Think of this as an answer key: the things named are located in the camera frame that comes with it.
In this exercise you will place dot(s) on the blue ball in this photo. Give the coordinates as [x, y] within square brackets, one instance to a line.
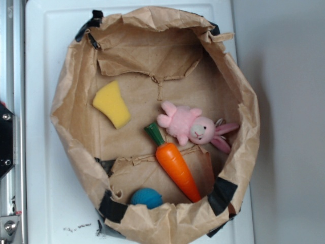
[147, 196]

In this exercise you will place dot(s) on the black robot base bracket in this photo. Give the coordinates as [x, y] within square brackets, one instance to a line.
[6, 140]

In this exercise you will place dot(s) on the aluminium frame rail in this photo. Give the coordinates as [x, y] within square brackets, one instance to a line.
[13, 185]

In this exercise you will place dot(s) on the orange toy carrot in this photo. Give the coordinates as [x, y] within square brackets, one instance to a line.
[173, 163]

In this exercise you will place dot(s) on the brown paper bag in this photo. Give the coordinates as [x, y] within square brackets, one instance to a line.
[155, 54]

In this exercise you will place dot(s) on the pink plush bunny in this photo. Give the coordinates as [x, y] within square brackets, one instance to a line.
[187, 124]

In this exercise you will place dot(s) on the yellow sponge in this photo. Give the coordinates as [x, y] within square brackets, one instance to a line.
[108, 100]

